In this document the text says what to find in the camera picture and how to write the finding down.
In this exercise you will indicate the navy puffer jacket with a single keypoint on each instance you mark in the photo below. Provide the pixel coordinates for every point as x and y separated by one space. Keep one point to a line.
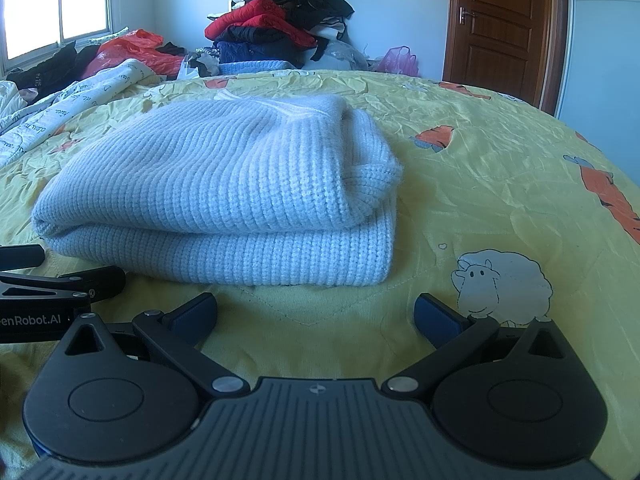
260 50

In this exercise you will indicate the red plastic bag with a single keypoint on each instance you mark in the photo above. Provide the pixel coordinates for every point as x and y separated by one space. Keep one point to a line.
135 50

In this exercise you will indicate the red puffer jacket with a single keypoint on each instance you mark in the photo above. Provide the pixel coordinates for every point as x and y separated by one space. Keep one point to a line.
255 15

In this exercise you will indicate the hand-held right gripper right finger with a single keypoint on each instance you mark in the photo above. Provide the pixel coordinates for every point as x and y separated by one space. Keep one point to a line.
432 317

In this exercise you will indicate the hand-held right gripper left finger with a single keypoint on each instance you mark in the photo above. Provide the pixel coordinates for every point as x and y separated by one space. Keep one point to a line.
197 320

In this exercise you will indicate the pink plastic bag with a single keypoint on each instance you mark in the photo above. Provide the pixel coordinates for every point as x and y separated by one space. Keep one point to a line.
397 62

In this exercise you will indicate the white knitted sweater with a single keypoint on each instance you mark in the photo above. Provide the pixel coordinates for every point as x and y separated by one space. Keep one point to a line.
225 185

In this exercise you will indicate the white lettered quilt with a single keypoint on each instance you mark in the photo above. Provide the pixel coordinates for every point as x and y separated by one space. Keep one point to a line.
75 95

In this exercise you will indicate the yellow printed bedsheet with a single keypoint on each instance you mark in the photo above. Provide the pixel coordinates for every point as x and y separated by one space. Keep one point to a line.
500 185

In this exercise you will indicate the light blue knitted garment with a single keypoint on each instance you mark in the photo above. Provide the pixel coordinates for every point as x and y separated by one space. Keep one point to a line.
250 66

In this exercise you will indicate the window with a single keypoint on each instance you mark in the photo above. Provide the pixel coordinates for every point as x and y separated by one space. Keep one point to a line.
50 0

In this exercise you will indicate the brown wooden door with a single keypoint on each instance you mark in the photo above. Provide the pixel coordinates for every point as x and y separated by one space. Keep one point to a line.
505 35

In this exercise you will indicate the white plastic bag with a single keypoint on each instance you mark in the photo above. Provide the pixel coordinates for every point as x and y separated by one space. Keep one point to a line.
192 67

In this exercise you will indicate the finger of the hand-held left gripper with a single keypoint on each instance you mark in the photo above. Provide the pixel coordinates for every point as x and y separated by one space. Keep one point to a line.
20 257
75 285

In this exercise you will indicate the black clothes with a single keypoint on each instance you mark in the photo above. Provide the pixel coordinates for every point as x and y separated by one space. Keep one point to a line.
50 67

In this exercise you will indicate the white wardrobe with flower stickers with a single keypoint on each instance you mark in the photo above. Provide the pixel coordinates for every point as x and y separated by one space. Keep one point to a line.
605 60

